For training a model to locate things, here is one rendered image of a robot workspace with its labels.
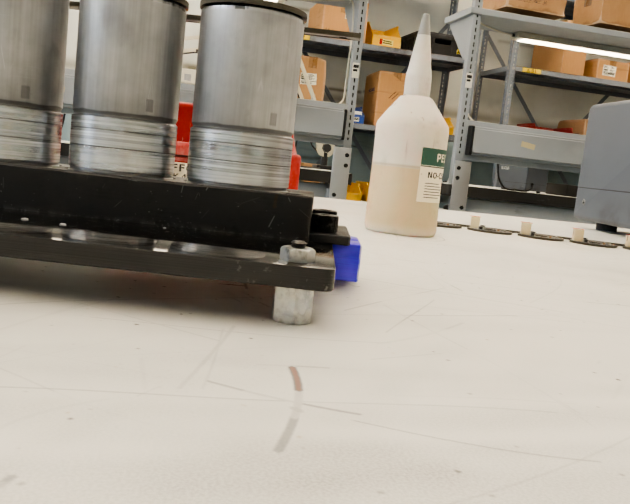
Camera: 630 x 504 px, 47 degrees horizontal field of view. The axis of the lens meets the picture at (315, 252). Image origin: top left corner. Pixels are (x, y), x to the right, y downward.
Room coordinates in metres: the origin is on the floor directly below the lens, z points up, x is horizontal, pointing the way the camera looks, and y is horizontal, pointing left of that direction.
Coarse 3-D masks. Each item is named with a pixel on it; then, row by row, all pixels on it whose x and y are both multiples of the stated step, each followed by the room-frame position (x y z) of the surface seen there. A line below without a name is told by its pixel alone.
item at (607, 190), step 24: (600, 120) 0.56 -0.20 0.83; (624, 120) 0.53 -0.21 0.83; (600, 144) 0.56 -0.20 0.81; (624, 144) 0.52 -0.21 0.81; (600, 168) 0.55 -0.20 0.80; (624, 168) 0.52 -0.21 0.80; (600, 192) 0.54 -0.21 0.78; (624, 192) 0.51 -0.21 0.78; (576, 216) 0.58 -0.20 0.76; (600, 216) 0.54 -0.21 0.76; (624, 216) 0.51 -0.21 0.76
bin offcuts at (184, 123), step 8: (184, 104) 0.52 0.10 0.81; (192, 104) 0.52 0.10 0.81; (184, 112) 0.52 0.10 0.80; (192, 112) 0.52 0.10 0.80; (184, 120) 0.52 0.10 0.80; (184, 128) 0.52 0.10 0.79; (184, 136) 0.52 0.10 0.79; (176, 144) 0.40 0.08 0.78; (184, 144) 0.41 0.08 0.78; (176, 152) 0.40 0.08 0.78; (184, 152) 0.41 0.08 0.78; (296, 152) 0.44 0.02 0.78; (176, 160) 0.40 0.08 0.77; (184, 160) 0.41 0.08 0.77; (296, 160) 0.42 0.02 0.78; (176, 168) 0.41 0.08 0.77; (184, 168) 0.41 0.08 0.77; (296, 168) 0.42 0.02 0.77; (176, 176) 0.41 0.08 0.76; (184, 176) 0.41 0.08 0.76; (296, 176) 0.42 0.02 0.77; (296, 184) 0.42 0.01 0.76
